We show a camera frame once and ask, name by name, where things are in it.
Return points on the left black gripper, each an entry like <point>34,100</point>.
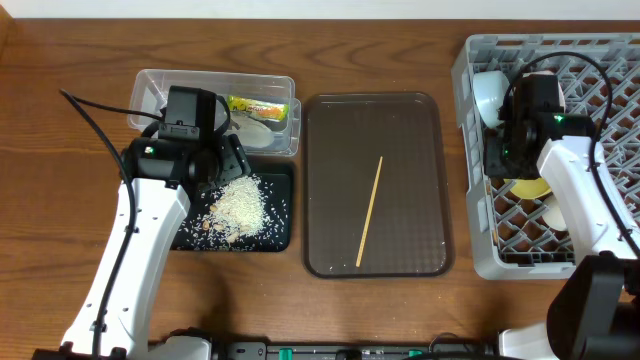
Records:
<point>234,163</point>

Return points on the leftover rice pile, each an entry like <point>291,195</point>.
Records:
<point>240,207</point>

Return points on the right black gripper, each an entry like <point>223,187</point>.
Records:
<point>494,169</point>

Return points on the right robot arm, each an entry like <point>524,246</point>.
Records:
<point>596,313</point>

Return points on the small white cup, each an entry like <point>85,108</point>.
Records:
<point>552,215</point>

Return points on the left bamboo chopstick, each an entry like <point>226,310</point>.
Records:
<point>369,212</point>

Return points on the clear plastic waste bin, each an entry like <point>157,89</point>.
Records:
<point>150,94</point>

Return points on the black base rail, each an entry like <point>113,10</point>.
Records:
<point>255,350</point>

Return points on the grey dishwasher rack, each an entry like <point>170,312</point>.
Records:
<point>509,238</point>

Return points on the brown serving tray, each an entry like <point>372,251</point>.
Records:
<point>410,233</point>

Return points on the green orange snack wrapper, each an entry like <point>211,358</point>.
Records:
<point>257,109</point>

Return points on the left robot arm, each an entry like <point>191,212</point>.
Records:
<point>182,153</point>

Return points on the white rice bowl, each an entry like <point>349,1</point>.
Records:
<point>561,96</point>

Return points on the yellow plate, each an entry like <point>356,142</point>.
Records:
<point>528,189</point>

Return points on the light blue bowl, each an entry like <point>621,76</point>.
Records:
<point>489,89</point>

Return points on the black waste tray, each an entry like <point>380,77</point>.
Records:
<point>275,181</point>

